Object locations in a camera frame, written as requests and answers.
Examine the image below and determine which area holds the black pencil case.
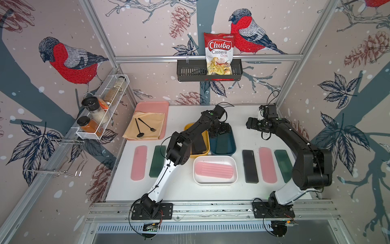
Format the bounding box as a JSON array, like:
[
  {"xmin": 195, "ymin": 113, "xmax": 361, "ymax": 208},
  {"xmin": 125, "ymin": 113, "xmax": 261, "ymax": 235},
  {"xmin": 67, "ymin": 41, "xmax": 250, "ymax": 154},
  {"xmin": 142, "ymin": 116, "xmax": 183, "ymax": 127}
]
[
  {"xmin": 242, "ymin": 149, "xmax": 259, "ymax": 184},
  {"xmin": 192, "ymin": 134, "xmax": 207, "ymax": 155}
]

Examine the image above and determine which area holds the pink pencil case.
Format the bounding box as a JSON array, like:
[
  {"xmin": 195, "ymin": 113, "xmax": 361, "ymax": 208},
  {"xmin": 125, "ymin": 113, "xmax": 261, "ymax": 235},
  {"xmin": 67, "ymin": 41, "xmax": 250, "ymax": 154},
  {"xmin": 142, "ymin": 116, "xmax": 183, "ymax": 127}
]
[
  {"xmin": 131, "ymin": 145, "xmax": 147, "ymax": 181},
  {"xmin": 259, "ymin": 147, "xmax": 277, "ymax": 184},
  {"xmin": 195, "ymin": 162, "xmax": 234, "ymax": 179}
]

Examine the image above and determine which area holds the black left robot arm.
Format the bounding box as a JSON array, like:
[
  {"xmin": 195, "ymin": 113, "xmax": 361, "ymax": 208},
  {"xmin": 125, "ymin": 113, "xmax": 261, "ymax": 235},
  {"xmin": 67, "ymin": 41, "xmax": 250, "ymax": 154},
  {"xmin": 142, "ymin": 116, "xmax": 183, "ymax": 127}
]
[{"xmin": 140, "ymin": 104, "xmax": 226, "ymax": 218}]

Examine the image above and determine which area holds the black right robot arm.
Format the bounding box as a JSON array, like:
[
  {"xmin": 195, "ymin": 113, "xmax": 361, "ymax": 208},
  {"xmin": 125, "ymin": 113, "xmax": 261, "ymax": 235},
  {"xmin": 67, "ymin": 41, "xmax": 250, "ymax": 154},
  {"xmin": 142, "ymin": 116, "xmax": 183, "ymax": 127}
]
[{"xmin": 246, "ymin": 105, "xmax": 333, "ymax": 209}]

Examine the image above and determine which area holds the yellow storage box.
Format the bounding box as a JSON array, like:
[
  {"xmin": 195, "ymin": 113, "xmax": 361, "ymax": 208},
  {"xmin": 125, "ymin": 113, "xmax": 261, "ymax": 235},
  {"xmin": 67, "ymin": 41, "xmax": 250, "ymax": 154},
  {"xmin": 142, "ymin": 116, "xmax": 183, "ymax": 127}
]
[{"xmin": 184, "ymin": 131, "xmax": 210, "ymax": 159}]

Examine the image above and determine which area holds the dark teal storage box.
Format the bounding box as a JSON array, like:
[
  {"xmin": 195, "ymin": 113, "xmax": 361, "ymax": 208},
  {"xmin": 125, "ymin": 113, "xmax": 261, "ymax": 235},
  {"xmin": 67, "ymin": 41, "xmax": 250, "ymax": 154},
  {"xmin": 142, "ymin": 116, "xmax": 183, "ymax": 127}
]
[{"xmin": 209, "ymin": 123, "xmax": 236, "ymax": 156}]

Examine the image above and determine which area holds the white storage box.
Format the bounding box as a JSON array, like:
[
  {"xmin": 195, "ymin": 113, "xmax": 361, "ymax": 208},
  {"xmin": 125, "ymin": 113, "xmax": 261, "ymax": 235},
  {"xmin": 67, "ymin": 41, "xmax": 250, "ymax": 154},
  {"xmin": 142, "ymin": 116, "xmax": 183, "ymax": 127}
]
[{"xmin": 193, "ymin": 156, "xmax": 238, "ymax": 186}]

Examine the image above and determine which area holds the pink tray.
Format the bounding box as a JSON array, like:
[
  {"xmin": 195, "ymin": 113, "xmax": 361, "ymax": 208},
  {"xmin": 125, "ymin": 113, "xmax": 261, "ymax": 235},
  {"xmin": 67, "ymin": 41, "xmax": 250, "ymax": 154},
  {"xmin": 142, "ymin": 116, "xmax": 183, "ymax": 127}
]
[{"xmin": 134, "ymin": 101, "xmax": 169, "ymax": 140}]

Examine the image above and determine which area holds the tan cloth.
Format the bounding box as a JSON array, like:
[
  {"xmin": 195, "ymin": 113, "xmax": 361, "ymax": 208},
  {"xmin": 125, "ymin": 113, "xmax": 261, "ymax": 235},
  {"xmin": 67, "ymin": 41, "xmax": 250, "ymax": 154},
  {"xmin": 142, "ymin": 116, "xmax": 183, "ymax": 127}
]
[{"xmin": 122, "ymin": 111, "xmax": 165, "ymax": 140}]

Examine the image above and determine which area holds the black spoon right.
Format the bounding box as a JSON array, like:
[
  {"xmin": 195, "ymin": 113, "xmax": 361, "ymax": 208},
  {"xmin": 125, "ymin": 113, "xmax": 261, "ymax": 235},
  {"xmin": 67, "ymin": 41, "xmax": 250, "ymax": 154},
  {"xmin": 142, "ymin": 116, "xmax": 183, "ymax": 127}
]
[{"xmin": 138, "ymin": 118, "xmax": 156, "ymax": 132}]

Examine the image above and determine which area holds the black spoon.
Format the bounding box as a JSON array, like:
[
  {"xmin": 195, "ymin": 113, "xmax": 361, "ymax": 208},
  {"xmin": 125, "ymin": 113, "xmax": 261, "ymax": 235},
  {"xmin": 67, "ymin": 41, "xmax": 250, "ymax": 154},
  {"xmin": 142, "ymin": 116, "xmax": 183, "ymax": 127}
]
[
  {"xmin": 138, "ymin": 118, "xmax": 156, "ymax": 132},
  {"xmin": 135, "ymin": 119, "xmax": 144, "ymax": 138}
]

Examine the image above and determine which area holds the black spoon left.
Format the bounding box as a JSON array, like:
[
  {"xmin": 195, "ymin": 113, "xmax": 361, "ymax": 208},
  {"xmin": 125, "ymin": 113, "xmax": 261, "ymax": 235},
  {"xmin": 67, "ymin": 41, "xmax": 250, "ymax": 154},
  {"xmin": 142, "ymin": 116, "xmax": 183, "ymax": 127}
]
[{"xmin": 135, "ymin": 119, "xmax": 144, "ymax": 138}]

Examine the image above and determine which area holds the Chuba cassava chips bag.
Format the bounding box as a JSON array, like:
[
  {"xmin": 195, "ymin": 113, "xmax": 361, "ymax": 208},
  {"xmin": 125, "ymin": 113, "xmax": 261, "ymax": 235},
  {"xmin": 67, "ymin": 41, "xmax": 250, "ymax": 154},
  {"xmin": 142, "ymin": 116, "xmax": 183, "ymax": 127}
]
[{"xmin": 204, "ymin": 33, "xmax": 235, "ymax": 75}]

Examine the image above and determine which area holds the tan spice jar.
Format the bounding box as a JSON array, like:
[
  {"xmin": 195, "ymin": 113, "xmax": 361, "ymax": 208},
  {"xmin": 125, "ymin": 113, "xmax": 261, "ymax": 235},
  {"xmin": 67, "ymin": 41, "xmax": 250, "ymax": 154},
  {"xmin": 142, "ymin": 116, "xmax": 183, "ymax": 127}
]
[{"xmin": 103, "ymin": 76, "xmax": 126, "ymax": 105}]

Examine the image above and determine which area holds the black lid spice grinder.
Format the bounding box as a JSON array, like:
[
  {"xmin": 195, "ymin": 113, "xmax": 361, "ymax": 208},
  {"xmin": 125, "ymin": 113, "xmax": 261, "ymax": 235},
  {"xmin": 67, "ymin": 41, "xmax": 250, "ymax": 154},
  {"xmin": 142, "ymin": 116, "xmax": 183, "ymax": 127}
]
[{"xmin": 82, "ymin": 96, "xmax": 109, "ymax": 125}]

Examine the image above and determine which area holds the orange spice jar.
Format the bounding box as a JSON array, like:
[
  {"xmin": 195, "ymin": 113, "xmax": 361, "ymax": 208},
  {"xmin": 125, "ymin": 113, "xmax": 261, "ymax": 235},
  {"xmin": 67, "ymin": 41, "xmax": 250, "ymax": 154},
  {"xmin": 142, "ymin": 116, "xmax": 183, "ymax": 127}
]
[{"xmin": 77, "ymin": 116, "xmax": 103, "ymax": 136}]

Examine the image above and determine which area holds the black wire basket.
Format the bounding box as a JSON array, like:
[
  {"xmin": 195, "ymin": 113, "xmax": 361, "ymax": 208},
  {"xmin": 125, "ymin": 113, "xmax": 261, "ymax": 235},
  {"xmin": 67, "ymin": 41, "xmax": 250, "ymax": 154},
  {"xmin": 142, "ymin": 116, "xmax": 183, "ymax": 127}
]
[{"xmin": 177, "ymin": 59, "xmax": 243, "ymax": 82}]

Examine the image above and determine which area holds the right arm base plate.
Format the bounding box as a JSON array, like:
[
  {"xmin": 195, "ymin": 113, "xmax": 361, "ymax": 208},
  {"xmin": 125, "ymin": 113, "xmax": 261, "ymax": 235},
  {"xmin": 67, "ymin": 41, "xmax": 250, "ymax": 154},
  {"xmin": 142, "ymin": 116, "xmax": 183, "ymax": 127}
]
[{"xmin": 251, "ymin": 201, "xmax": 296, "ymax": 219}]

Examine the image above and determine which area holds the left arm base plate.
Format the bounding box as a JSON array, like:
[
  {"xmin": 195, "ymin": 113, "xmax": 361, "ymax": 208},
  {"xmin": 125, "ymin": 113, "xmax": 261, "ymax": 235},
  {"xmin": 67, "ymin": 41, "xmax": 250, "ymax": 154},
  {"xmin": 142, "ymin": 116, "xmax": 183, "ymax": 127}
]
[{"xmin": 131, "ymin": 203, "xmax": 173, "ymax": 220}]

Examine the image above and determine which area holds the white wire spice rack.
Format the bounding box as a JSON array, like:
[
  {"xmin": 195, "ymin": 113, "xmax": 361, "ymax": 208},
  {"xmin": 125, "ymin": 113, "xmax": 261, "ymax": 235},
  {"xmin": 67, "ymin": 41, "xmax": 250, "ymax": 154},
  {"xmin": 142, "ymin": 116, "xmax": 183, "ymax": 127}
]
[{"xmin": 76, "ymin": 74, "xmax": 130, "ymax": 140}]

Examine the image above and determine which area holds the metal wire hook rack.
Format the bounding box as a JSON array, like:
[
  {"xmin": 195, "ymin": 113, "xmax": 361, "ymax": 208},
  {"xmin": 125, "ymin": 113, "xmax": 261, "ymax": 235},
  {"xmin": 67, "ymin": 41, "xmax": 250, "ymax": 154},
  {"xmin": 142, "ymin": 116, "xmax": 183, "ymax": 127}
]
[{"xmin": 23, "ymin": 139, "xmax": 88, "ymax": 178}]

